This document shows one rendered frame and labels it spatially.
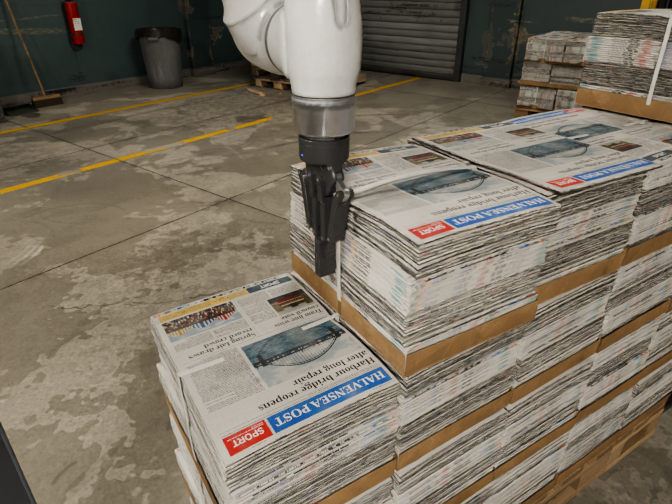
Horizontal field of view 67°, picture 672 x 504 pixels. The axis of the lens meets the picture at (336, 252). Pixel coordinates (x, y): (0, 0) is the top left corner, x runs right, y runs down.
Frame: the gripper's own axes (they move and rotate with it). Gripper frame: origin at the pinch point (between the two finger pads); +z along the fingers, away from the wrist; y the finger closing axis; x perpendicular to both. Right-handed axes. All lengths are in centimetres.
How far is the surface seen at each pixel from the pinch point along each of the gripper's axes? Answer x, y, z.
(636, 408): -96, -19, 71
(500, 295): -20.7, -19.7, 4.2
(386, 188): -11.0, -1.5, -10.0
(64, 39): -44, 698, 29
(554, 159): -44.8, -8.2, -10.9
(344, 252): -2.6, -1.9, -0.7
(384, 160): -18.8, 9.3, -10.3
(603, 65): -90, 14, -21
